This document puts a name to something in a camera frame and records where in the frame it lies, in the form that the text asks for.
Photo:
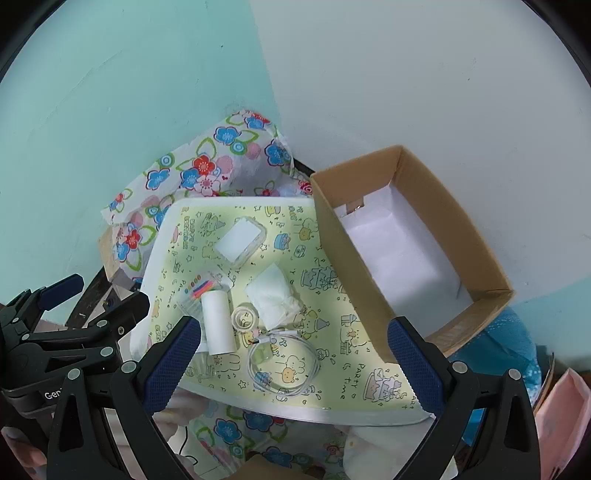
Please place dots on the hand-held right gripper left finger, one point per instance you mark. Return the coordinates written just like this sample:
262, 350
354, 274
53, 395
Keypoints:
170, 364

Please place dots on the brown cardboard box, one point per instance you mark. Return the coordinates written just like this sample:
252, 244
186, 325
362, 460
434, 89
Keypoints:
337, 240

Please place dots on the clear tape roll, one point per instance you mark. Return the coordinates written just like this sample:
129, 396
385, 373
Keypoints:
234, 317

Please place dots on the yellow cartoon printed tray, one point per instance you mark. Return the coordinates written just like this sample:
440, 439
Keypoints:
323, 323

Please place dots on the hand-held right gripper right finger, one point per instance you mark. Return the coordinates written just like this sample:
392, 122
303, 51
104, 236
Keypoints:
415, 369

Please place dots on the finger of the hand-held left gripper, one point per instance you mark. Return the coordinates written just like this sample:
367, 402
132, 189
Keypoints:
131, 307
60, 290

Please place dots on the white paper roll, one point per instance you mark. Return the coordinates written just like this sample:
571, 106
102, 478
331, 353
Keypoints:
219, 323

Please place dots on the clear plastic box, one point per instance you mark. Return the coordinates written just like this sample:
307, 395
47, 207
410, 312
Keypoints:
240, 242

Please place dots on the colourful birthday candle pack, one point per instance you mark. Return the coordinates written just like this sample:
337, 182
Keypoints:
203, 288

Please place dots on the floral printed cloth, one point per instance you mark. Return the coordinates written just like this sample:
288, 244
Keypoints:
203, 170

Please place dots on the pink bag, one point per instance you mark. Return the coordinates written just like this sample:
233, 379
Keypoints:
561, 415

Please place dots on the white cloth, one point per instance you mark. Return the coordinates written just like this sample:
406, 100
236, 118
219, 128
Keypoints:
383, 447

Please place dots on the person's left hand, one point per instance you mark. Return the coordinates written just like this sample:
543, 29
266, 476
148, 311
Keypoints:
18, 452

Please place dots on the white paper box liner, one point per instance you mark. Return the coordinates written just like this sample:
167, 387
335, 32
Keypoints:
401, 258

